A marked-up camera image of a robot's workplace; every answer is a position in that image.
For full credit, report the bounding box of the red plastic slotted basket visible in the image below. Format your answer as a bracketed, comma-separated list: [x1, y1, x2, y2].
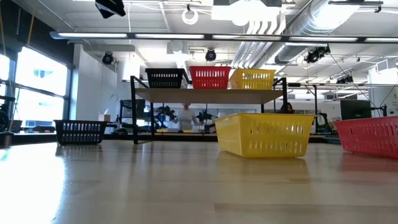
[190, 68, 231, 90]
[333, 116, 398, 160]
[189, 65, 232, 70]

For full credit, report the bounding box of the yellow plastic slotted basket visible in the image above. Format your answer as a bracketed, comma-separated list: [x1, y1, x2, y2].
[231, 68, 276, 73]
[229, 72, 276, 90]
[213, 112, 317, 159]

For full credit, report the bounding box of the wooden shelf with black legs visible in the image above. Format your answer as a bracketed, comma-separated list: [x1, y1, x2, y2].
[129, 76, 289, 146]

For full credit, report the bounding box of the long ceiling light strip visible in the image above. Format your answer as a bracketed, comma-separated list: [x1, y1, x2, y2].
[49, 30, 398, 44]

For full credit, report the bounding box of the large bright window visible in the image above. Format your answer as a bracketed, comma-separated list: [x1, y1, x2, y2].
[0, 46, 72, 134]

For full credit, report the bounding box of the black computer monitor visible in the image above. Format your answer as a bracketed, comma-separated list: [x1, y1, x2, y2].
[340, 99, 373, 121]
[119, 98, 147, 119]

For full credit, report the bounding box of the white ceiling light panel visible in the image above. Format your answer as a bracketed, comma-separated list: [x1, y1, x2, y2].
[211, 0, 282, 27]

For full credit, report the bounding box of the person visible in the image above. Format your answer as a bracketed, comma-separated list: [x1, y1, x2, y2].
[175, 103, 199, 131]
[279, 102, 295, 114]

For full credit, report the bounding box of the white ceiling conduit bundle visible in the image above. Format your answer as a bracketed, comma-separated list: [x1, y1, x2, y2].
[231, 12, 289, 68]

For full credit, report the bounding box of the black ceiling track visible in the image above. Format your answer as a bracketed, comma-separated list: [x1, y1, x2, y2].
[328, 0, 384, 13]

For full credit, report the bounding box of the small black ceiling fixture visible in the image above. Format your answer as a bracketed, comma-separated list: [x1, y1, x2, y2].
[335, 75, 354, 85]

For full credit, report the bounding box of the white cable ring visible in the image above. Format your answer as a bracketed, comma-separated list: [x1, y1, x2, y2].
[181, 7, 200, 26]

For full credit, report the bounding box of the yellow hanging strap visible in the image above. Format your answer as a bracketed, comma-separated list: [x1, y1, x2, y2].
[26, 9, 35, 47]

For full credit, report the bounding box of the silver round air duct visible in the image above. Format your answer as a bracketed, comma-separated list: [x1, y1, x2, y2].
[275, 0, 363, 65]

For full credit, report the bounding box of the black ceiling camera cluster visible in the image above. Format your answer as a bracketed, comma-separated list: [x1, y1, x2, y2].
[303, 45, 331, 65]

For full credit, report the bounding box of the black aluminium rig frame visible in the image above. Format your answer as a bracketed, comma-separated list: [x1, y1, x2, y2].
[322, 136, 341, 146]

